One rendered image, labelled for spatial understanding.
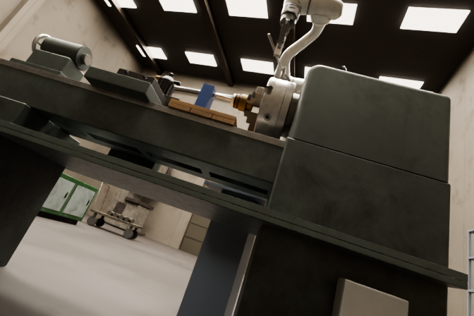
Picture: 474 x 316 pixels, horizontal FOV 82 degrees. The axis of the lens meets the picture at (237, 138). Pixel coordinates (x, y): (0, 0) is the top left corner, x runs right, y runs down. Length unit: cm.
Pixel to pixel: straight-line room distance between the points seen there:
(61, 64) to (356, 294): 162
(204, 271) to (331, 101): 117
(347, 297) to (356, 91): 76
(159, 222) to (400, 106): 949
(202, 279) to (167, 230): 836
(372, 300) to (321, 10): 121
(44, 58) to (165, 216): 880
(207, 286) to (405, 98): 137
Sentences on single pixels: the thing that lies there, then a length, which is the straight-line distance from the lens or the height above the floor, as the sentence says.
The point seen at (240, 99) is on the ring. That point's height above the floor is 107.
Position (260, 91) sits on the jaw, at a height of 108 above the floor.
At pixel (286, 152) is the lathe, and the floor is 80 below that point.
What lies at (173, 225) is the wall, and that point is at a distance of 1002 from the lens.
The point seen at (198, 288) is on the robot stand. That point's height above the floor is 17.
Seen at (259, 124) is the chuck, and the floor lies 95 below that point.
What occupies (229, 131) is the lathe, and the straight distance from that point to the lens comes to 114.
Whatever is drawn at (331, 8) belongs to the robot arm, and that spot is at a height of 158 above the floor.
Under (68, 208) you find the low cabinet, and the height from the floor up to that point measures 21.
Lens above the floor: 39
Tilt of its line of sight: 22 degrees up
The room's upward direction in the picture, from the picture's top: 20 degrees clockwise
